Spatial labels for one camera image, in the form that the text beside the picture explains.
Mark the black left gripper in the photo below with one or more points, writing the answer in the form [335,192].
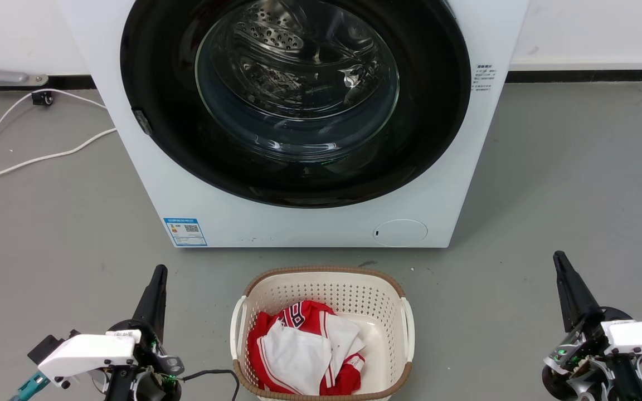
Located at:
[162,376]

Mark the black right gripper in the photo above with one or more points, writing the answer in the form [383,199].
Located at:
[583,367]

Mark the small black floor plug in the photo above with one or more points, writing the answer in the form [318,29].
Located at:
[42,98]

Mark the black printed text label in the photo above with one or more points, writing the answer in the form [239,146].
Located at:
[484,78]

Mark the black round glass washer door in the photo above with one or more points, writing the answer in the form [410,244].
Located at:
[156,67]

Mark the cream plastic laundry basket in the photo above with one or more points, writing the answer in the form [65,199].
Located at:
[326,287]

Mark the red and white jersey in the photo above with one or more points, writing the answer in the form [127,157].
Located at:
[293,356]

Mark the white front-load washing machine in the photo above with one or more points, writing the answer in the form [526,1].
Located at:
[466,184]

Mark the blue energy label sticker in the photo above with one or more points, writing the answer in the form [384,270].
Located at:
[185,231]

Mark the round white filter cover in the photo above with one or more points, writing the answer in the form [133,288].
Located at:
[400,233]

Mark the perforated steel washer drum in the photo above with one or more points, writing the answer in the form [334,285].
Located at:
[276,33]

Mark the grey floor pipe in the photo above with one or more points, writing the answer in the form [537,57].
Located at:
[3,75]

